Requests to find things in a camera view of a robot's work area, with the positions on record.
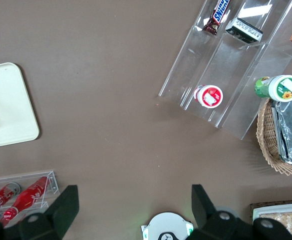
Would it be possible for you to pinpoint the white rectangular snack tray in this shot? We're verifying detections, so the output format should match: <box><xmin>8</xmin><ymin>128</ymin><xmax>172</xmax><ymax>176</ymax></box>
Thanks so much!
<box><xmin>252</xmin><ymin>202</ymin><xmax>292</xmax><ymax>240</ymax></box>

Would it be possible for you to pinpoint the red cola bottle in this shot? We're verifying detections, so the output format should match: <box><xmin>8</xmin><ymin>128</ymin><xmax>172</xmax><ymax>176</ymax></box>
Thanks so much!
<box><xmin>0</xmin><ymin>176</ymin><xmax>49</xmax><ymax>223</ymax></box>
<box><xmin>0</xmin><ymin>182</ymin><xmax>21</xmax><ymax>218</ymax></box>

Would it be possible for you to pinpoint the red yogurt drink bottle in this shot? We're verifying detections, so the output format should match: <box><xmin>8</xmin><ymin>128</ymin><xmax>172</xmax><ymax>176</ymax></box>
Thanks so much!
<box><xmin>192</xmin><ymin>84</ymin><xmax>223</xmax><ymax>109</ymax></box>

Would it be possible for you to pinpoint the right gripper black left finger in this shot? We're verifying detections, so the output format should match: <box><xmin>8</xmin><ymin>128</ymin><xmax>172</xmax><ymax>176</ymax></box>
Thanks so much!
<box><xmin>19</xmin><ymin>185</ymin><xmax>80</xmax><ymax>240</ymax></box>

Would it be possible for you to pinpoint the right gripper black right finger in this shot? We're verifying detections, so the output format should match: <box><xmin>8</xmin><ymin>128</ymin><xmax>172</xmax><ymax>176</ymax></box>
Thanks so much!
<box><xmin>185</xmin><ymin>184</ymin><xmax>254</xmax><ymax>240</ymax></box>

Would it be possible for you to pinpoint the green yogurt drink bottle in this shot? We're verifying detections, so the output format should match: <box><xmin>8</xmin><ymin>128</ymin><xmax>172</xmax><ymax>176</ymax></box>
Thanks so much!
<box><xmin>254</xmin><ymin>74</ymin><xmax>292</xmax><ymax>103</ymax></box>

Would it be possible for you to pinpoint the large clear bag of puffed snacks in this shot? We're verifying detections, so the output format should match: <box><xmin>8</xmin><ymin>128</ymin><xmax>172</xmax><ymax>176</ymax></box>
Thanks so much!
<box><xmin>258</xmin><ymin>211</ymin><xmax>292</xmax><ymax>240</ymax></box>

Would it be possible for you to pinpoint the cream plastic tray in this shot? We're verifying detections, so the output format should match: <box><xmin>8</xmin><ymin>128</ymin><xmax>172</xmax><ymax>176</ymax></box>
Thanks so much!
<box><xmin>0</xmin><ymin>62</ymin><xmax>40</xmax><ymax>150</ymax></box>

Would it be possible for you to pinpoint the light tan wicker basket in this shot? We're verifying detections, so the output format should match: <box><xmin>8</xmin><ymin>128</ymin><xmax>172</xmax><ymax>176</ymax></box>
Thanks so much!
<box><xmin>255</xmin><ymin>74</ymin><xmax>292</xmax><ymax>177</ymax></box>

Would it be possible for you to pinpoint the clear acrylic bottle rack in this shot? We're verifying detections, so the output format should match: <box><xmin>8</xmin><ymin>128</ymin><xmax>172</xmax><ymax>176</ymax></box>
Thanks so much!
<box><xmin>0</xmin><ymin>169</ymin><xmax>61</xmax><ymax>226</ymax></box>

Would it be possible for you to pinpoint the Snickers chocolate bar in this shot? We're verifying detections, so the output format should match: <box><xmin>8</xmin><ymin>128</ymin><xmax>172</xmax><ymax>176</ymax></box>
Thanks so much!
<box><xmin>202</xmin><ymin>0</ymin><xmax>230</xmax><ymax>37</ymax></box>

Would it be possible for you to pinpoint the clear acrylic tiered stand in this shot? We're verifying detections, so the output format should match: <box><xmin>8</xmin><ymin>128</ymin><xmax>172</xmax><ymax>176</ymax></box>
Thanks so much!
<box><xmin>158</xmin><ymin>0</ymin><xmax>292</xmax><ymax>141</ymax></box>

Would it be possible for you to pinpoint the black and white snack box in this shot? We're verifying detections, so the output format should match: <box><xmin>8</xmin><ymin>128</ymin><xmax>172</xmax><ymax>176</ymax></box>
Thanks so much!
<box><xmin>225</xmin><ymin>17</ymin><xmax>263</xmax><ymax>46</ymax></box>

